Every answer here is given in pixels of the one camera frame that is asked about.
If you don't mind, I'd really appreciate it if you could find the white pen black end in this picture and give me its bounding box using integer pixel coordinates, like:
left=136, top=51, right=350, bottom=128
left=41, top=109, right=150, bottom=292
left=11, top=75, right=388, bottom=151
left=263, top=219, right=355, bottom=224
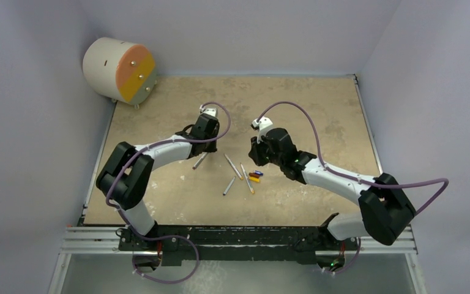
left=192, top=153, right=209, bottom=170

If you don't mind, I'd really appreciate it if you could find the white pen orange tip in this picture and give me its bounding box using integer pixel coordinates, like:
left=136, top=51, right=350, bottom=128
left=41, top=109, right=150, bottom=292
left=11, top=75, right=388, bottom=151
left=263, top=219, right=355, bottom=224
left=240, top=162, right=255, bottom=194

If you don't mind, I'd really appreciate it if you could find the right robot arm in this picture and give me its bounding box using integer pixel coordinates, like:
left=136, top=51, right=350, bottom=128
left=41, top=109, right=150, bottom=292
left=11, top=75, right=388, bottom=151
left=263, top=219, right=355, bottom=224
left=248, top=128, right=416, bottom=249

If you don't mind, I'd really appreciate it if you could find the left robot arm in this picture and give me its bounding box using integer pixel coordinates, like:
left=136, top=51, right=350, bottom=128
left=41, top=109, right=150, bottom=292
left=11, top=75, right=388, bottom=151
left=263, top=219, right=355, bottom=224
left=95, top=108, right=220, bottom=251

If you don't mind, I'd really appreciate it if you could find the yellow pen cap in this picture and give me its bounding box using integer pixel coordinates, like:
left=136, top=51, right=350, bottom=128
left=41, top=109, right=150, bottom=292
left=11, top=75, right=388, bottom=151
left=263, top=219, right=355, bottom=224
left=249, top=176, right=260, bottom=183

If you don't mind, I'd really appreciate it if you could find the round cabinet with coloured drawers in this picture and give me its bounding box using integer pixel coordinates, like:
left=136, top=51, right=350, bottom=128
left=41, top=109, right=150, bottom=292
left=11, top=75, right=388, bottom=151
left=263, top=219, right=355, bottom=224
left=82, top=37, right=157, bottom=109

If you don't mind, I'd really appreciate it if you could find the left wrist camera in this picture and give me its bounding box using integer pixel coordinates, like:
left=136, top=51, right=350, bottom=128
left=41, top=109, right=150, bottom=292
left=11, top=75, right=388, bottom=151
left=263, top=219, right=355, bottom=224
left=200, top=105, right=218, bottom=119

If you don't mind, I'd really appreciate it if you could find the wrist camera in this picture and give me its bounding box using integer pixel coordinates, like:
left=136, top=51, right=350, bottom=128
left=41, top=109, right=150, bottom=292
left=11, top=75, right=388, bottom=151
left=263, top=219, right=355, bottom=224
left=251, top=116, right=274, bottom=143
left=200, top=105, right=218, bottom=119

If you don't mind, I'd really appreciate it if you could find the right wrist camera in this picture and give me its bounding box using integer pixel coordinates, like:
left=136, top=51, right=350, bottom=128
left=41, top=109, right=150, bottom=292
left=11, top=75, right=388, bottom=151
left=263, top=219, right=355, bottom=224
left=251, top=116, right=274, bottom=143

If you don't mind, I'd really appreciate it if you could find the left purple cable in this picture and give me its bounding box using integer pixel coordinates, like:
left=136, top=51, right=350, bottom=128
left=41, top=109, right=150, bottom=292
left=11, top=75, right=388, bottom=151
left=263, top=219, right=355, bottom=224
left=105, top=102, right=232, bottom=242

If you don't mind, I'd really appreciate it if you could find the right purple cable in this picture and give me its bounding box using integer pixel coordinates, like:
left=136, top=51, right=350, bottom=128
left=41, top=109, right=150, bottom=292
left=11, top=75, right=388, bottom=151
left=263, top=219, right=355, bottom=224
left=255, top=101, right=450, bottom=216

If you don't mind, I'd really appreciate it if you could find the black base frame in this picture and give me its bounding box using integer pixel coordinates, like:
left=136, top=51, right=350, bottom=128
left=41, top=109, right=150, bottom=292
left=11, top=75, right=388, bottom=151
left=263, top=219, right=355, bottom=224
left=115, top=225, right=358, bottom=270

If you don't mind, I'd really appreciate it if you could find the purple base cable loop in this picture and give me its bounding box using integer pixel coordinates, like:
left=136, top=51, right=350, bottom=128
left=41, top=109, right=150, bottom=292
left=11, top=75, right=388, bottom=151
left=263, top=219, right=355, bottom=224
left=132, top=235, right=201, bottom=284

